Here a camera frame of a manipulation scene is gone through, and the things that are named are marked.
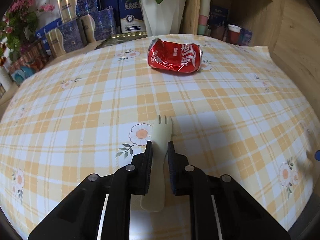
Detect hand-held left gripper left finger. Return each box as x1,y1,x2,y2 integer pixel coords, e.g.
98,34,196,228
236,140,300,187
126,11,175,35
27,141,153,240

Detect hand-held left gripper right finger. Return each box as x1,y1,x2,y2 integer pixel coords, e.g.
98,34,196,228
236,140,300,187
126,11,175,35
168,141,292,240

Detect white plastic spork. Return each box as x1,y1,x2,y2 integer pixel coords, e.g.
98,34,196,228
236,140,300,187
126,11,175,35
140,114,177,212

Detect shiny red snack packet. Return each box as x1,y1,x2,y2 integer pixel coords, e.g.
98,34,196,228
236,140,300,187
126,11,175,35
147,37,203,73

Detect yellow checkered floral tablecloth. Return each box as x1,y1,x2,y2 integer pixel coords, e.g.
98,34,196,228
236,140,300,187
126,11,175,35
0,34,320,240

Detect gold leaf-shaped tray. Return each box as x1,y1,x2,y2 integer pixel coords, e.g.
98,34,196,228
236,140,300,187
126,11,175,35
94,31,148,49

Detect small purple box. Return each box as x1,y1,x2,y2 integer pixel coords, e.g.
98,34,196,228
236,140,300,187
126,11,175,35
240,29,253,46

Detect brown cup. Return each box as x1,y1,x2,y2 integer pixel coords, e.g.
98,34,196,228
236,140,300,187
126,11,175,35
210,24,227,40

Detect red cup with white rim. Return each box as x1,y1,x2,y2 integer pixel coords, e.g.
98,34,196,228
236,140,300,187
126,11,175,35
226,24,242,44

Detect blue and gold gift box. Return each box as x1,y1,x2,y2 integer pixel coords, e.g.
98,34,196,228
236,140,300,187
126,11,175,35
80,8,117,43
45,20,84,57
57,0,100,23

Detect white faceted flower pot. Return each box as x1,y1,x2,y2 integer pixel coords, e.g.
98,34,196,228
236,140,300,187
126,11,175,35
139,0,187,37

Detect dark blue box white emblem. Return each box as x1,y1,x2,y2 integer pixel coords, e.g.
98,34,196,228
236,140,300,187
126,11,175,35
119,0,148,34

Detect woven red and gold basket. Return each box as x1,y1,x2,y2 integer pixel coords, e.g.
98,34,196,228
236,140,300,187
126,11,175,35
9,41,49,83

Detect stack of pastel paper cups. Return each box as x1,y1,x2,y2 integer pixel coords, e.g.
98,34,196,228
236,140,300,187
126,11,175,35
197,0,212,35

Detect dark blue illustrated gift box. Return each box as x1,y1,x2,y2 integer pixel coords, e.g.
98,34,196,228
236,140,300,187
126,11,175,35
209,6,229,27

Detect plain dark blue box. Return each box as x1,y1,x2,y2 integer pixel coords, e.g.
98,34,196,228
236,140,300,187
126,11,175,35
99,0,120,12

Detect blue and white flat box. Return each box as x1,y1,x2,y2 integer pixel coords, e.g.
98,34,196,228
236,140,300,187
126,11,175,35
35,17,67,48

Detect pink artificial blossom branches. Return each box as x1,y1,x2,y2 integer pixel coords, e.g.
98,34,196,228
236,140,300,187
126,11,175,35
0,0,55,63

